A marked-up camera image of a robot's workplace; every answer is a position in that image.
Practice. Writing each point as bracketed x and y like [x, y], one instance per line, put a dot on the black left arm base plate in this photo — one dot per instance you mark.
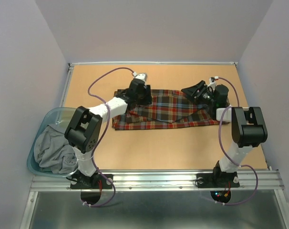
[104, 182]

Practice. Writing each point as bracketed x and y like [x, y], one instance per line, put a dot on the red blue plaid flannel shirt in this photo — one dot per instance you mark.
[169, 109]

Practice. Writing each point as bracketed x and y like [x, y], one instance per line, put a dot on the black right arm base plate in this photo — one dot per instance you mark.
[210, 180]

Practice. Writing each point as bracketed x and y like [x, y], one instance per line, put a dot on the aluminium table rail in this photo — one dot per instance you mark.
[154, 181]
[151, 63]

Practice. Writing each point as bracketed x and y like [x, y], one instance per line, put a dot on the grey crumpled shirt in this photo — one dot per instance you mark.
[53, 153]

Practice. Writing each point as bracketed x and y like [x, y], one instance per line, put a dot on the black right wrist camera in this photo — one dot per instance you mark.
[220, 96]

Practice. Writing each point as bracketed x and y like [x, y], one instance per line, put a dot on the aluminium front table rail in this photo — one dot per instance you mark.
[154, 181]

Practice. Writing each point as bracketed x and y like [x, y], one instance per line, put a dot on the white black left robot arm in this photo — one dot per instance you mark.
[84, 127]

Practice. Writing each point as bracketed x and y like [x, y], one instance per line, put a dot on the clear blue plastic bin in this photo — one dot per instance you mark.
[60, 117]

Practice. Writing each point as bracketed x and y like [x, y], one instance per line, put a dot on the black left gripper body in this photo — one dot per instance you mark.
[144, 98]

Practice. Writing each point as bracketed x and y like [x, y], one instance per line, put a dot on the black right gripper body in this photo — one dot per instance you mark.
[207, 98]

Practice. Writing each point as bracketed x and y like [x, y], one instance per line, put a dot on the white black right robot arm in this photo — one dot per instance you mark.
[248, 131]

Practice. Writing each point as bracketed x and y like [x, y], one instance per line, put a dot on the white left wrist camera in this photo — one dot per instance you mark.
[141, 76]

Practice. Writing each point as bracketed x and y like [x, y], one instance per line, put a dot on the aluminium back table rail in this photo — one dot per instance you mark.
[151, 63]

